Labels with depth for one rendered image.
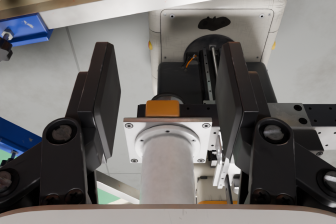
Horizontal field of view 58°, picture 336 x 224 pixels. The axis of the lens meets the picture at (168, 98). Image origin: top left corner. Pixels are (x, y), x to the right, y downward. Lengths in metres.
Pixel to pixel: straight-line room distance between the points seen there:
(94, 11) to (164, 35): 0.91
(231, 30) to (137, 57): 0.69
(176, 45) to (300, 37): 0.81
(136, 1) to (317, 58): 1.69
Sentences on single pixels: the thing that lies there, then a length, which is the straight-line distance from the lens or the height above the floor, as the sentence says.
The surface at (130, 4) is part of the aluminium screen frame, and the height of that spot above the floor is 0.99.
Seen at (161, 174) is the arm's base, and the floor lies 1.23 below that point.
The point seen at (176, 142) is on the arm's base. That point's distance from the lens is 0.54.
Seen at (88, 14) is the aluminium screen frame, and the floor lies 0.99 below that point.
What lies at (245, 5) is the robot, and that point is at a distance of 1.42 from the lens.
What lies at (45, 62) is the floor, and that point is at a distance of 2.08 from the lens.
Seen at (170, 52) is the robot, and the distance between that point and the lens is 1.52.
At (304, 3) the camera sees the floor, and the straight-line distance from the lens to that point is 1.84.
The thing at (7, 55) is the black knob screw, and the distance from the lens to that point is 0.60.
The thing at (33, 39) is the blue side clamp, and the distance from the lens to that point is 0.62.
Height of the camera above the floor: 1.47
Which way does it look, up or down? 43 degrees down
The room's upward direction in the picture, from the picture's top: 180 degrees clockwise
